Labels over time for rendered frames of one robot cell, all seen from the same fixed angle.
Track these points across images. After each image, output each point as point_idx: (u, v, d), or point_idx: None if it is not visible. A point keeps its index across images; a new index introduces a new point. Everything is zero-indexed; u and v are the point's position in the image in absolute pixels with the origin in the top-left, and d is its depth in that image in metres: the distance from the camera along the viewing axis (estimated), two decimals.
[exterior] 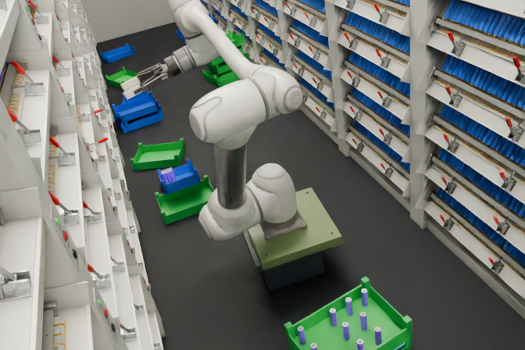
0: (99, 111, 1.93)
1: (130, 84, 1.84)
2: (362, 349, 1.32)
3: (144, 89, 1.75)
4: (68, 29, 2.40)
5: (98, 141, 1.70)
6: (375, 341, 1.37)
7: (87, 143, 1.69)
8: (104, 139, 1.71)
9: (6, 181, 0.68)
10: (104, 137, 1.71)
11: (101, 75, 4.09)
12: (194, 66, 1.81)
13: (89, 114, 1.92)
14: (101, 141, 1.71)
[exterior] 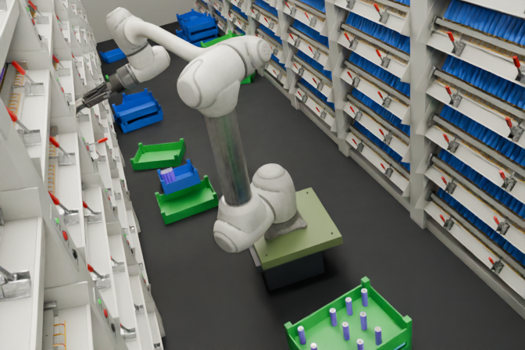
0: None
1: None
2: (362, 349, 1.32)
3: (86, 105, 1.86)
4: (68, 29, 2.40)
5: (98, 141, 1.70)
6: (375, 341, 1.37)
7: (87, 143, 1.69)
8: (104, 139, 1.71)
9: (6, 181, 0.68)
10: (104, 137, 1.71)
11: (101, 75, 4.09)
12: (137, 82, 1.89)
13: (80, 113, 1.91)
14: (101, 141, 1.71)
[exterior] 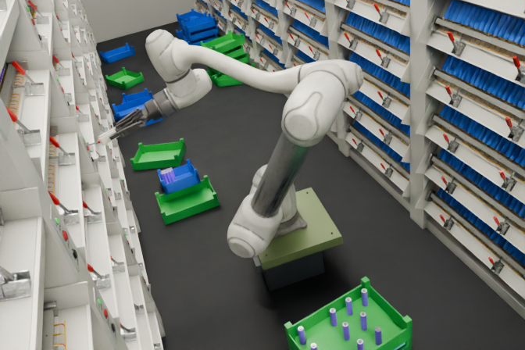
0: (74, 105, 1.88)
1: (108, 136, 1.72)
2: (362, 349, 1.32)
3: (119, 134, 1.69)
4: (68, 29, 2.40)
5: (98, 141, 1.70)
6: (375, 341, 1.37)
7: (87, 143, 1.69)
8: None
9: (6, 181, 0.68)
10: None
11: (101, 75, 4.09)
12: (176, 108, 1.71)
13: (80, 113, 1.91)
14: None
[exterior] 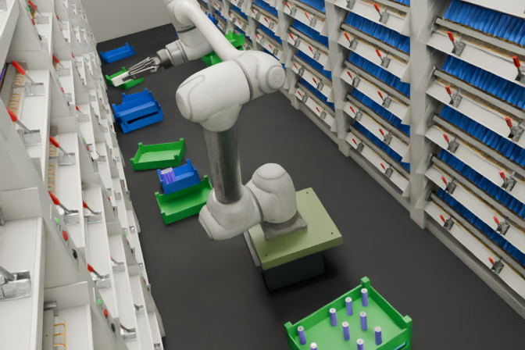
0: (74, 105, 1.88)
1: (121, 80, 1.86)
2: (362, 349, 1.32)
3: (132, 77, 1.84)
4: (68, 29, 2.40)
5: None
6: (375, 341, 1.37)
7: None
8: None
9: (6, 181, 0.68)
10: None
11: (101, 75, 4.09)
12: (185, 59, 1.88)
13: (80, 113, 1.91)
14: None
